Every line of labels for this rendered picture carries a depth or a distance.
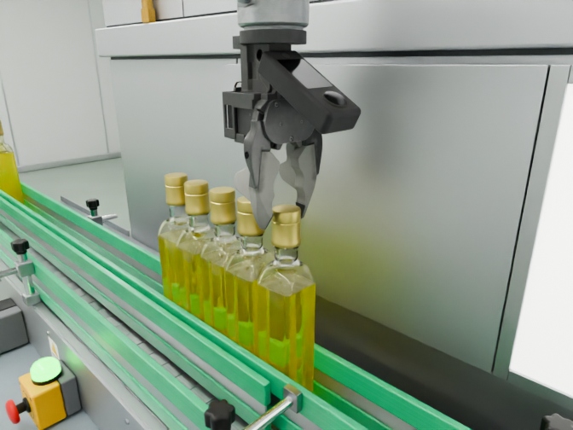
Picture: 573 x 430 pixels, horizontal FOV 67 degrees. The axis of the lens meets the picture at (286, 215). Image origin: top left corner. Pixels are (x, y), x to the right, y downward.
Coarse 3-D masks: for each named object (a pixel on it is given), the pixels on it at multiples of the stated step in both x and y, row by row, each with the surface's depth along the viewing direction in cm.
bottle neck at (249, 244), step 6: (240, 240) 56; (246, 240) 55; (252, 240) 55; (258, 240) 55; (246, 246) 55; (252, 246) 55; (258, 246) 55; (246, 252) 55; (252, 252) 55; (258, 252) 55
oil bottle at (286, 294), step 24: (264, 288) 53; (288, 288) 50; (312, 288) 53; (264, 312) 54; (288, 312) 51; (312, 312) 55; (264, 336) 55; (288, 336) 52; (312, 336) 56; (264, 360) 56; (288, 360) 53; (312, 360) 57; (312, 384) 59
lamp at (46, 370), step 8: (40, 360) 73; (48, 360) 73; (56, 360) 73; (32, 368) 71; (40, 368) 71; (48, 368) 71; (56, 368) 72; (32, 376) 71; (40, 376) 71; (48, 376) 71; (56, 376) 72; (40, 384) 71
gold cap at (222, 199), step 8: (216, 192) 57; (224, 192) 57; (232, 192) 58; (216, 200) 57; (224, 200) 57; (232, 200) 58; (216, 208) 58; (224, 208) 57; (232, 208) 58; (216, 216) 58; (224, 216) 58; (232, 216) 58
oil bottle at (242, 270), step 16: (240, 256) 55; (256, 256) 55; (272, 256) 56; (240, 272) 55; (256, 272) 54; (240, 288) 55; (256, 288) 55; (240, 304) 56; (256, 304) 55; (240, 320) 57; (256, 320) 56; (240, 336) 58; (256, 336) 57; (256, 352) 58
